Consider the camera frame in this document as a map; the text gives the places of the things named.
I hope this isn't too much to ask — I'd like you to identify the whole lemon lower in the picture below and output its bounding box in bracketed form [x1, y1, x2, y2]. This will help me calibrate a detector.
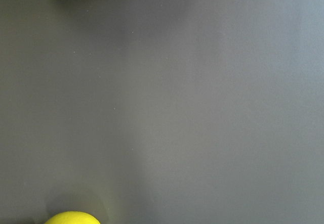
[45, 211, 100, 224]

